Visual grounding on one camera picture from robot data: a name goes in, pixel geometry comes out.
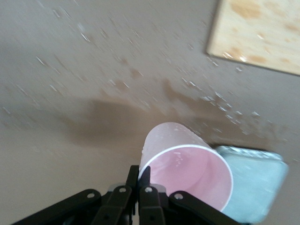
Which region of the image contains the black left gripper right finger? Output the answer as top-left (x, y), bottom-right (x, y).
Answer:
top-left (138, 166), bottom-right (240, 225)

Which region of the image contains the pink plastic cup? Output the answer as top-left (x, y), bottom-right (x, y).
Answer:
top-left (139, 121), bottom-right (234, 211)

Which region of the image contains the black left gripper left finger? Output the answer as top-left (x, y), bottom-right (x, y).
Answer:
top-left (14, 165), bottom-right (139, 225)

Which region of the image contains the grey digital kitchen scale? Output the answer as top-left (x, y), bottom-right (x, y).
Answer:
top-left (214, 145), bottom-right (289, 224)

